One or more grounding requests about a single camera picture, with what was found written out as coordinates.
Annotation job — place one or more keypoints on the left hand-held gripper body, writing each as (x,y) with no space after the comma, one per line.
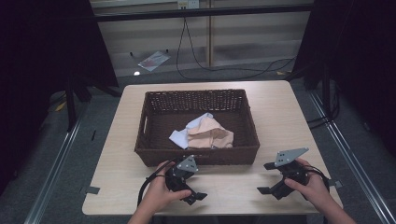
(179,179)

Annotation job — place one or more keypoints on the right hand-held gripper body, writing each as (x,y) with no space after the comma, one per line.
(291,172)

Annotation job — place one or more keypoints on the white cloth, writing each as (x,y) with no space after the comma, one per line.
(180,137)

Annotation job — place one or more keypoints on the peach cloth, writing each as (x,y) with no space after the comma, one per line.
(208,135)

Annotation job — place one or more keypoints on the brown wicker basket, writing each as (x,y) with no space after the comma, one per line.
(162,124)

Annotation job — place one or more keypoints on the person's left hand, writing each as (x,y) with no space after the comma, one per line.
(160,194)

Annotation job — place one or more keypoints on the person's right hand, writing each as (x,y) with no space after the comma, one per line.
(313,189)

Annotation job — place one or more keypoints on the grey tape piece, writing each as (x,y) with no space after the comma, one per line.
(92,190)
(335,183)

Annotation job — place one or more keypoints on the small black pen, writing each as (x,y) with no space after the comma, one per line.
(93,135)

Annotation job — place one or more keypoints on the clear plastic bag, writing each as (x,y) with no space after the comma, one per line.
(154,60)

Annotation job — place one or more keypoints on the black curtain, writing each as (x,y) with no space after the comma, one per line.
(40,62)
(358,62)

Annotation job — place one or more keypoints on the black metal stand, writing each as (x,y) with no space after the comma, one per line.
(71,105)

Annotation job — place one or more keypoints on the yellow tape piece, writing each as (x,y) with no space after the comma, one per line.
(60,106)

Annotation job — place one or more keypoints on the black horizontal bar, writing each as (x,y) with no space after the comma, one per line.
(202,13)

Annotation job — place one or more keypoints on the metal floor rail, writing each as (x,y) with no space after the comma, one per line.
(53,174)
(355,168)

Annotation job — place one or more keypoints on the white wall power outlet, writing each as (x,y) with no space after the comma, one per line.
(188,3)

